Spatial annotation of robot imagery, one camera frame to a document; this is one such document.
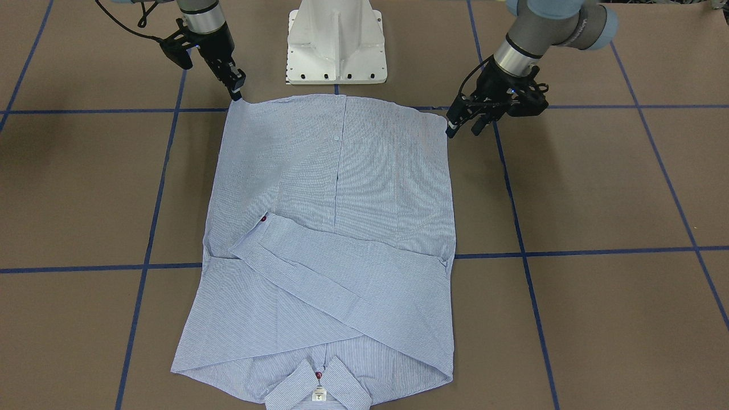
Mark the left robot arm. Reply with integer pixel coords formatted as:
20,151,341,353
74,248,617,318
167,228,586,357
446,1,619,138

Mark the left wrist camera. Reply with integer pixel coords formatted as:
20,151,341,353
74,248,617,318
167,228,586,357
507,79,550,117

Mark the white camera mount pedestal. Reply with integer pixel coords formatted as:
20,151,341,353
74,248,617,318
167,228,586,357
285,1,388,85

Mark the light blue striped shirt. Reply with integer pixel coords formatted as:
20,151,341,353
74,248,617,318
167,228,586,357
171,95,456,409

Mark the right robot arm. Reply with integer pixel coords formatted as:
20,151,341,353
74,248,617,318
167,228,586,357
96,1,247,101

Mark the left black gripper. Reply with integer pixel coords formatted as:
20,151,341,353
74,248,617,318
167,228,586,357
445,60,539,138

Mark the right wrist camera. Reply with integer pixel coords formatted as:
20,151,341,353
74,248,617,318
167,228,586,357
158,18,198,70

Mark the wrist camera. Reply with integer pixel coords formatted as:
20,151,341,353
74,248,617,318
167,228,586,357
158,18,198,70
507,79,550,117

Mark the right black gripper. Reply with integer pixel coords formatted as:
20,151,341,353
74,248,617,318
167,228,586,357
197,26,247,101

